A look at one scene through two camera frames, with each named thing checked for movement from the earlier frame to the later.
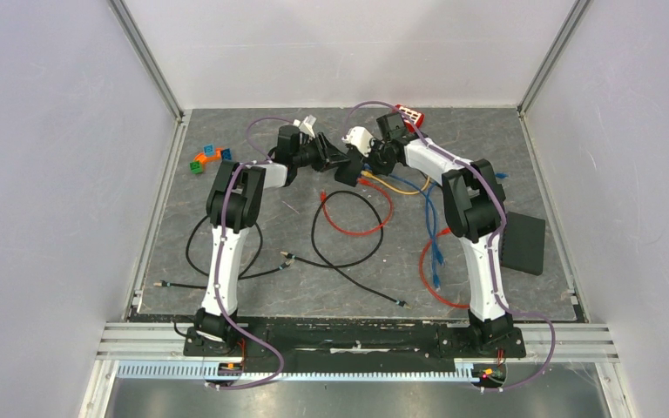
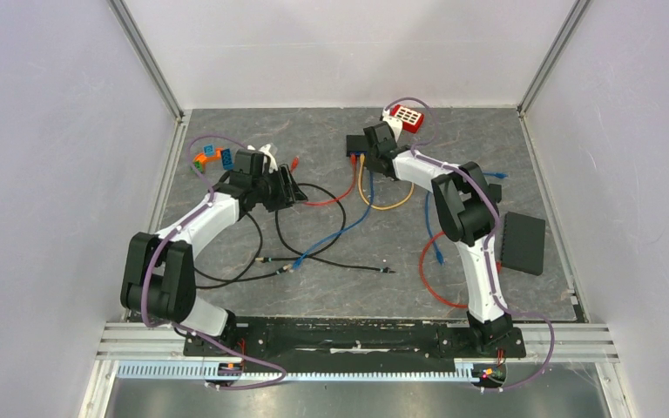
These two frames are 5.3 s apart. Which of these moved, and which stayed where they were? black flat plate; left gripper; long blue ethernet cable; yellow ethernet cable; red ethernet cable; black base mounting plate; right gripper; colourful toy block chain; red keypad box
Moved: yellow ethernet cable; left gripper; long blue ethernet cable; red ethernet cable
Stayed: black flat plate; black base mounting plate; right gripper; red keypad box; colourful toy block chain
